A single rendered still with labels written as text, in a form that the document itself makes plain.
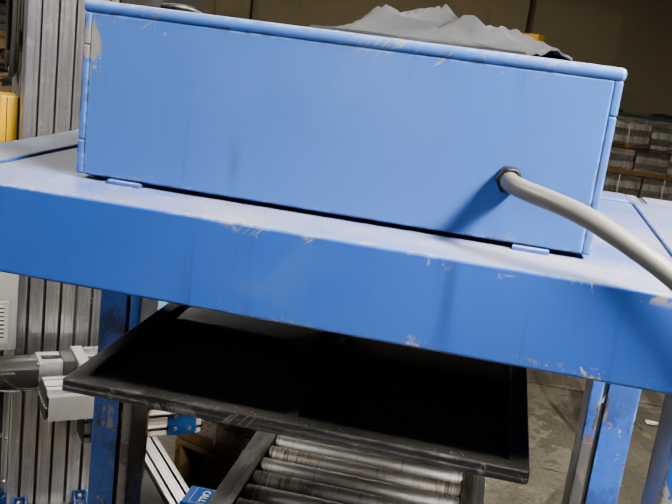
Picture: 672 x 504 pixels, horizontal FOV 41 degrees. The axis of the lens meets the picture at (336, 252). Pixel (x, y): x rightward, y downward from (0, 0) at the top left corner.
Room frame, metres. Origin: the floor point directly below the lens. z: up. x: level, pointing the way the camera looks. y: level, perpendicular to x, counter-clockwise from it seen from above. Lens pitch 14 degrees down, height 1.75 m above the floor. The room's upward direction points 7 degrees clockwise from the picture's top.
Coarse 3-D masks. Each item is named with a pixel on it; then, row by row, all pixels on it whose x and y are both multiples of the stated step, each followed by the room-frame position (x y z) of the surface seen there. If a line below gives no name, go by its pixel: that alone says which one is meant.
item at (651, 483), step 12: (660, 420) 0.89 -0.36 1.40; (660, 432) 0.88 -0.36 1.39; (660, 444) 0.87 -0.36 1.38; (660, 456) 0.86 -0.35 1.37; (648, 468) 0.90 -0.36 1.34; (660, 468) 0.85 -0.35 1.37; (648, 480) 0.89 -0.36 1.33; (660, 480) 0.84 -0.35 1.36; (648, 492) 0.87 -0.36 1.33; (660, 492) 0.83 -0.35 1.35
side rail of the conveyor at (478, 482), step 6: (468, 474) 1.93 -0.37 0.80; (468, 480) 1.90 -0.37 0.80; (474, 480) 1.90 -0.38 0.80; (480, 480) 1.90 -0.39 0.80; (462, 486) 1.87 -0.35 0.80; (468, 486) 1.87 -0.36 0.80; (474, 486) 1.87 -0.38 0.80; (480, 486) 1.87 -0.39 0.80; (462, 492) 1.84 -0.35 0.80; (468, 492) 1.84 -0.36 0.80; (474, 492) 1.84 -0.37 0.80; (480, 492) 1.85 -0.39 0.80; (462, 498) 1.81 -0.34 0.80; (468, 498) 1.81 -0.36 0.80; (474, 498) 1.81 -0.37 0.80; (480, 498) 1.82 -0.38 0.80
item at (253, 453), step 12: (264, 432) 2.01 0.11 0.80; (252, 444) 1.94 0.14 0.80; (264, 444) 1.94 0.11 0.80; (240, 456) 1.87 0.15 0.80; (252, 456) 1.88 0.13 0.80; (264, 456) 1.90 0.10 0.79; (240, 468) 1.81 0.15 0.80; (252, 468) 1.82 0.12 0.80; (228, 480) 1.75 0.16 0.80; (240, 480) 1.76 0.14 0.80; (216, 492) 1.70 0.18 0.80; (228, 492) 1.70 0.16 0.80; (240, 492) 1.71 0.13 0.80
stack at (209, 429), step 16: (208, 432) 3.19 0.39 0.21; (224, 432) 3.15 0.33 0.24; (240, 432) 3.10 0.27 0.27; (176, 448) 3.26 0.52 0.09; (192, 448) 3.21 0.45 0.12; (240, 448) 3.11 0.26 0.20; (176, 464) 3.25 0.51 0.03; (192, 464) 3.32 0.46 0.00; (208, 464) 3.17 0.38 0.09; (224, 464) 3.14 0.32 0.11; (208, 480) 3.17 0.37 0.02
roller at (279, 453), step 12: (276, 456) 1.92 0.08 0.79; (288, 456) 1.92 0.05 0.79; (300, 456) 1.92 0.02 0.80; (312, 456) 1.92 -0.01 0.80; (324, 456) 1.92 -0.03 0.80; (324, 468) 1.90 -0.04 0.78; (336, 468) 1.89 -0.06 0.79; (348, 468) 1.89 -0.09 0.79; (360, 468) 1.89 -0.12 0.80; (372, 468) 1.90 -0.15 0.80; (384, 468) 1.90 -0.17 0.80; (384, 480) 1.87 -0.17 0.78; (396, 480) 1.87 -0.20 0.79; (408, 480) 1.87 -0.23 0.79; (420, 480) 1.87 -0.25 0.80; (432, 480) 1.87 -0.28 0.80; (444, 492) 1.85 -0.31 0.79; (456, 492) 1.85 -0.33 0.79
